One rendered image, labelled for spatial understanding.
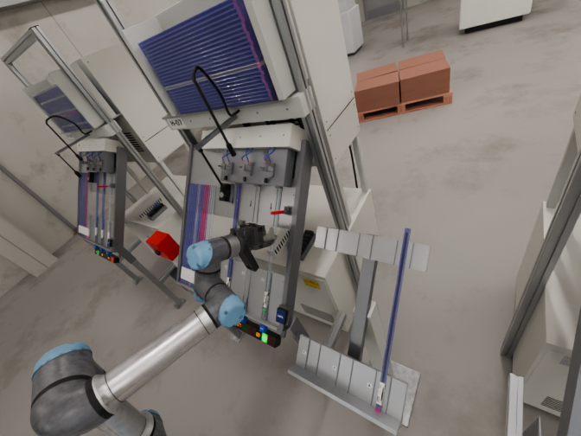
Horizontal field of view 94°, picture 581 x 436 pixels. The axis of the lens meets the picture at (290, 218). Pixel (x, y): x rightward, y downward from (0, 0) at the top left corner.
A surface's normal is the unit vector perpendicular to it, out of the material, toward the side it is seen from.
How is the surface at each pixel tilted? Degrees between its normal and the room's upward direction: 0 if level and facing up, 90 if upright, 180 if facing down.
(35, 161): 90
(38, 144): 90
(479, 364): 0
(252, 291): 45
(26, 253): 90
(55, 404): 17
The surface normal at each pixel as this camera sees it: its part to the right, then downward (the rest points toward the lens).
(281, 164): -0.58, -0.02
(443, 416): -0.33, -0.71
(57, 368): 0.03, -0.91
